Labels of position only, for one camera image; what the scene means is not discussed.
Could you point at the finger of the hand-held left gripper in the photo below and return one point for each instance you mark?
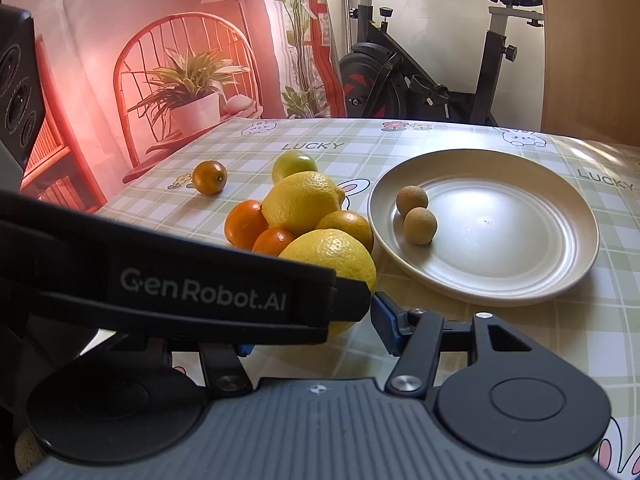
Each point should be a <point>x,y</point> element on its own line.
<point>200,290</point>

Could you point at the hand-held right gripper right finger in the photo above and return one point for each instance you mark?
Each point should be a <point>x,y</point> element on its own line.
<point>386,322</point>

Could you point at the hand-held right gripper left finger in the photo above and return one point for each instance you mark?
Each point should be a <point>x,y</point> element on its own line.
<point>225,366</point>

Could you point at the orange tangerine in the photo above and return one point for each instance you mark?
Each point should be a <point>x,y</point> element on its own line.
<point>272,242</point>
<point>244,224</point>
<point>351,224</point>

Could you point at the yellow lemon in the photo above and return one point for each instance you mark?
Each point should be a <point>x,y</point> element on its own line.
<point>302,203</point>
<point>330,255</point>

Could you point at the small dark tangerine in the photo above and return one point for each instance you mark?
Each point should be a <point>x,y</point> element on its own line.
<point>210,177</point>

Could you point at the cream round plate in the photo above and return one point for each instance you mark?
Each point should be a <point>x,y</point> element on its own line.
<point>500,245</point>

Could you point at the green round fruit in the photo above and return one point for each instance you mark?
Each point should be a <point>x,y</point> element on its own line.
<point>295,164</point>

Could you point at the brown longan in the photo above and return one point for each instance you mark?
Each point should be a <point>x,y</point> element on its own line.
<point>420,227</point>
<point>412,200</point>

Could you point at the printed backdrop cloth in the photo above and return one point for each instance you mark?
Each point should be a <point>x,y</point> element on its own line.
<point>150,20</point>

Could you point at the black exercise bike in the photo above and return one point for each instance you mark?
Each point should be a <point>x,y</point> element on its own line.
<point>370,80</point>

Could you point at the wooden panel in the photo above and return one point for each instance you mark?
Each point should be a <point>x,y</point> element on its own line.
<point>590,60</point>

